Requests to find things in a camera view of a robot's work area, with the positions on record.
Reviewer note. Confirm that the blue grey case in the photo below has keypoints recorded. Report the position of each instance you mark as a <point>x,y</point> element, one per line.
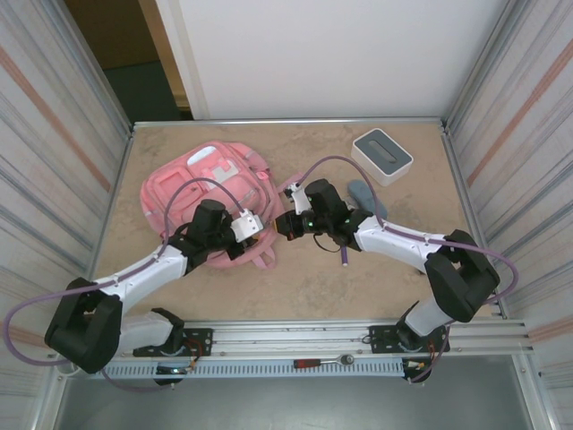
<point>360,190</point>

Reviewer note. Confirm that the purple pen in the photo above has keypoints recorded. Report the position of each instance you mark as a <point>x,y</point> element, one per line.
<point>345,257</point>

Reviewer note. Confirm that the pink backpack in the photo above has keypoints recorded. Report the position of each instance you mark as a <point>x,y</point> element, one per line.
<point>165,179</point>

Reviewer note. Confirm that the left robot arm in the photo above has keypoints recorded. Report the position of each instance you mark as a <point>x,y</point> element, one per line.
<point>80,327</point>

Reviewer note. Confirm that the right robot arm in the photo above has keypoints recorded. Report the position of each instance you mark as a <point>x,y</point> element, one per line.
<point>461,277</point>

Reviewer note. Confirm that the white grey tissue box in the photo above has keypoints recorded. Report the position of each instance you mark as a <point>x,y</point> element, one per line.
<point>385,154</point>

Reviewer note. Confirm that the small circuit board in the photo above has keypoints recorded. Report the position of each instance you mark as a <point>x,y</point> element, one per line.
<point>416,365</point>
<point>172,371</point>

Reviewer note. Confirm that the brown wooden door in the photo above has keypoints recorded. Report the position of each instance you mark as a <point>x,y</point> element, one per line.
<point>112,31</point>

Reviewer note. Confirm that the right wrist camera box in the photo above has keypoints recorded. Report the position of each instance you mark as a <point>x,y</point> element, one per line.
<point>300,199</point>

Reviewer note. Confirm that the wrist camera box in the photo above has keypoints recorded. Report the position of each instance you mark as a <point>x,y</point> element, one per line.
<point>300,199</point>
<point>246,226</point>

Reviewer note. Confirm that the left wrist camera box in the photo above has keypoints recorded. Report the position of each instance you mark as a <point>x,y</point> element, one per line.
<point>246,226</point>

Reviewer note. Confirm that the thin aluminium table rail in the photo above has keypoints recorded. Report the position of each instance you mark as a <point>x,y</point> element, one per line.
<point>313,121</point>

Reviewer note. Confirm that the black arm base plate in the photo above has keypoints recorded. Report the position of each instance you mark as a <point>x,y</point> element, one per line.
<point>378,340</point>
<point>201,340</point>

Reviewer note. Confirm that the wide aluminium mounting rail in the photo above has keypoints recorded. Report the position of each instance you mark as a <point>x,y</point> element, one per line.
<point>291,333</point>

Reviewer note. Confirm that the aluminium side rail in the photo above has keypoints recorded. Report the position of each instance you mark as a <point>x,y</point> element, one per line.
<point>126,148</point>
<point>451,152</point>

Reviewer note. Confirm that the white door frame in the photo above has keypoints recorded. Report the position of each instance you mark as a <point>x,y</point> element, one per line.
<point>179,54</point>

